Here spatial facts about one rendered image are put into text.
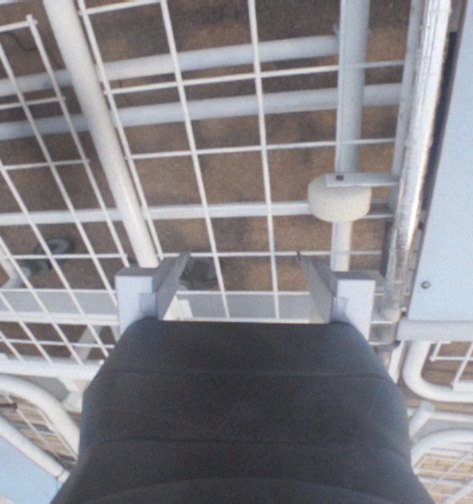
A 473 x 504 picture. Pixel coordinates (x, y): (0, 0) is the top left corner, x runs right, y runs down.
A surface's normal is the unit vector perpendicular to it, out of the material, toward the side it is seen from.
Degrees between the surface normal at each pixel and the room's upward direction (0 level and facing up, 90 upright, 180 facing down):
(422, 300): 5
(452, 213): 5
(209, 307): 90
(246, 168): 0
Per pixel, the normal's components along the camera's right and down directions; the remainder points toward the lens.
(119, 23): -0.14, 0.62
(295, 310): -0.13, -0.78
